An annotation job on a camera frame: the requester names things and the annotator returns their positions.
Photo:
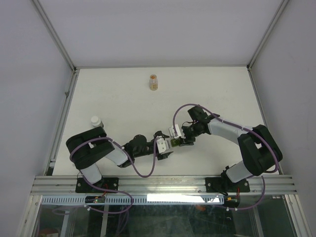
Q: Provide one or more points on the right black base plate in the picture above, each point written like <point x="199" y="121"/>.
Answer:
<point x="225" y="185"/>

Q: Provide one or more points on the clear bottle orange pills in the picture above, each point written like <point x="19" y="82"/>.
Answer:
<point x="153" y="82"/>

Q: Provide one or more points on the green pill box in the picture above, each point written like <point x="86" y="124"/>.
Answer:
<point x="175" y="142"/>

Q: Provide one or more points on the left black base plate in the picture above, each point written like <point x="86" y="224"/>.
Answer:
<point x="110" y="183"/>

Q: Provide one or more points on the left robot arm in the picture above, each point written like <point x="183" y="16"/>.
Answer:
<point x="87" y="148"/>

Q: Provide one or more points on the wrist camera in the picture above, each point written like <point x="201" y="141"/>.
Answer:
<point x="176" y="132"/>
<point x="162" y="144"/>

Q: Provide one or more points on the aluminium mounting rail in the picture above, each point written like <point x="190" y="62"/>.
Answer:
<point x="188" y="185"/>

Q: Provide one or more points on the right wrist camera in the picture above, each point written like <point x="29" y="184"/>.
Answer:
<point x="176" y="132"/>

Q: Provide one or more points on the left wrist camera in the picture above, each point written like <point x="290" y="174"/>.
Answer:
<point x="162" y="144"/>

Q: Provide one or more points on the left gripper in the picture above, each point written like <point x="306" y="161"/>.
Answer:
<point x="163" y="155"/>

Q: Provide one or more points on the white slotted cable duct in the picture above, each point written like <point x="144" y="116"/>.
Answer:
<point x="149" y="199"/>

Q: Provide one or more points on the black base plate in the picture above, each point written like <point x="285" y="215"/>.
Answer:
<point x="225" y="185"/>
<point x="110" y="183"/>

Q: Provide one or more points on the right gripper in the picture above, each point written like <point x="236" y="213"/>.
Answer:
<point x="186" y="140"/>

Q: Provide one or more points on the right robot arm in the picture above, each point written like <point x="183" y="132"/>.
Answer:
<point x="259" y="151"/>

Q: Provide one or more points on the white cap pill bottle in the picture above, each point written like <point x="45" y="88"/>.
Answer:
<point x="96" y="122"/>

